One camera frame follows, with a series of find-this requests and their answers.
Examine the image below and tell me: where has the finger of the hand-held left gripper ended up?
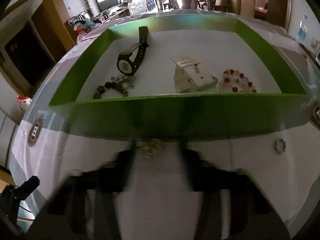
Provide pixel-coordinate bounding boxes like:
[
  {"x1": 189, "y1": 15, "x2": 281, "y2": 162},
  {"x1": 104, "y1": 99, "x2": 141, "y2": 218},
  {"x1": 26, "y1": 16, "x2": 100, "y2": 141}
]
[{"x1": 14, "y1": 176, "x2": 40, "y2": 201}]

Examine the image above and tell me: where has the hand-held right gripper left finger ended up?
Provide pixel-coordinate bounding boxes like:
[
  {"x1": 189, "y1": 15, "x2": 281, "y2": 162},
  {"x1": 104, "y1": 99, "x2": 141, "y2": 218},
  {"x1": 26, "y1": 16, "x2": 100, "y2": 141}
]
[{"x1": 47, "y1": 142, "x2": 140, "y2": 240}]

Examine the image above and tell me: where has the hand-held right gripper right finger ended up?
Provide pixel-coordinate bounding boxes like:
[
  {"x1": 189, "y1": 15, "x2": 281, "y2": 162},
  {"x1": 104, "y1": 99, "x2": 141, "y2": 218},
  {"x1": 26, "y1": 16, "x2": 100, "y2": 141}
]
[{"x1": 177, "y1": 142, "x2": 288, "y2": 240}]

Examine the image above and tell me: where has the green cardboard box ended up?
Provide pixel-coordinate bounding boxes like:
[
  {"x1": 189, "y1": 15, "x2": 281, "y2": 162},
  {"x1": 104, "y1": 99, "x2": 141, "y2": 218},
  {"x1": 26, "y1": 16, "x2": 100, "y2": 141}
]
[{"x1": 48, "y1": 14, "x2": 310, "y2": 142}]

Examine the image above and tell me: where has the brown bead bracelet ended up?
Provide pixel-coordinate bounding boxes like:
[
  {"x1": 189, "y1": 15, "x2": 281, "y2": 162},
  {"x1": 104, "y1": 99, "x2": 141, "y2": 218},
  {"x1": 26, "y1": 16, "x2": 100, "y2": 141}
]
[{"x1": 93, "y1": 74, "x2": 137, "y2": 100}]

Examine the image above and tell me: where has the red and clear bead bracelet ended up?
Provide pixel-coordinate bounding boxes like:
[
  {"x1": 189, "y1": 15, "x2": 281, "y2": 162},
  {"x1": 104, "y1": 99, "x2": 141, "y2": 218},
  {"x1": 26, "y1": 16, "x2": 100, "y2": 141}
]
[{"x1": 219, "y1": 69, "x2": 257, "y2": 93}]

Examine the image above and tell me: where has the white wristwatch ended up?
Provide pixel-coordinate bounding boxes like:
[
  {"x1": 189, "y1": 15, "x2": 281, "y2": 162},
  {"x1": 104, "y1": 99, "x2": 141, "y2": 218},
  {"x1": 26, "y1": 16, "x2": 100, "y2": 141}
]
[{"x1": 170, "y1": 54, "x2": 218, "y2": 93}]

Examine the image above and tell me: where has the black wristwatch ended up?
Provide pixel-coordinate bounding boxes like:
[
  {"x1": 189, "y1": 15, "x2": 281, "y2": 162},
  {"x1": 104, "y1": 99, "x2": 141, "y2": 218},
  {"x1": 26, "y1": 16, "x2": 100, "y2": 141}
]
[{"x1": 117, "y1": 26, "x2": 150, "y2": 77}]

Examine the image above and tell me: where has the white and red bag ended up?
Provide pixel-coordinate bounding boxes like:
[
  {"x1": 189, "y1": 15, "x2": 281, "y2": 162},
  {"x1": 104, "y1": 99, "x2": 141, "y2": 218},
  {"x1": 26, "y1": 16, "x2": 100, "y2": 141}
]
[{"x1": 16, "y1": 95, "x2": 32, "y2": 112}]

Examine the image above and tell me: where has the pile of clothes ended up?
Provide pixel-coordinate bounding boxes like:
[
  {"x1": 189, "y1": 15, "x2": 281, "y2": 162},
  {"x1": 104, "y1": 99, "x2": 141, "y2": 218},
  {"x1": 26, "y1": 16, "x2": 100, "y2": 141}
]
[{"x1": 72, "y1": 19, "x2": 100, "y2": 35}]

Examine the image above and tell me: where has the wooden armchair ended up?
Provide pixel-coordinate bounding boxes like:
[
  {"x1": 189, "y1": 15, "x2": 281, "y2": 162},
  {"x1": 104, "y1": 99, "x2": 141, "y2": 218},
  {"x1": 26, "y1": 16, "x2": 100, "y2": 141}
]
[{"x1": 65, "y1": 10, "x2": 94, "y2": 34}]

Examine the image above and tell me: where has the wooden television cabinet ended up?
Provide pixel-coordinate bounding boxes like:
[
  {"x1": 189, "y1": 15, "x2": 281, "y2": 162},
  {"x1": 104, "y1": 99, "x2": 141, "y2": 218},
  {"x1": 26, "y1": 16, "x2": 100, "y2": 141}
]
[{"x1": 100, "y1": 6, "x2": 130, "y2": 20}]

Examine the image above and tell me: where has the clear water bottle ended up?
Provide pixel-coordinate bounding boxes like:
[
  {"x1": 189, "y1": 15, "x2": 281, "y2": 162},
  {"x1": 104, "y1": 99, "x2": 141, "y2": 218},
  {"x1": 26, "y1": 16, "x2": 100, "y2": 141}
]
[{"x1": 297, "y1": 15, "x2": 308, "y2": 42}]

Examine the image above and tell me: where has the white baby fence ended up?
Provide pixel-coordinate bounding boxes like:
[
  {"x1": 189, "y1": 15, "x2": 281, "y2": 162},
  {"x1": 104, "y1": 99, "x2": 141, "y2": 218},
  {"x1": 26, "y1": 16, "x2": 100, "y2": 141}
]
[{"x1": 127, "y1": 0, "x2": 148, "y2": 14}]

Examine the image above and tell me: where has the wooden sofa with cushions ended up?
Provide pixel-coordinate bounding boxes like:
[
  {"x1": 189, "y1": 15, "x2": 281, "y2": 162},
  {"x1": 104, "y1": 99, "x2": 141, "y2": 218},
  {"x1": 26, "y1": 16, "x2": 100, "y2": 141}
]
[{"x1": 212, "y1": 0, "x2": 232, "y2": 12}]

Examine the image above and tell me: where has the small silver ring bracelet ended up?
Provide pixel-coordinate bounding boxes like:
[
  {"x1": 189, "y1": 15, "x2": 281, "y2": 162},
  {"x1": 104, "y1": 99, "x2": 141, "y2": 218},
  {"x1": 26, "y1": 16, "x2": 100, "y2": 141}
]
[{"x1": 275, "y1": 138, "x2": 286, "y2": 154}]

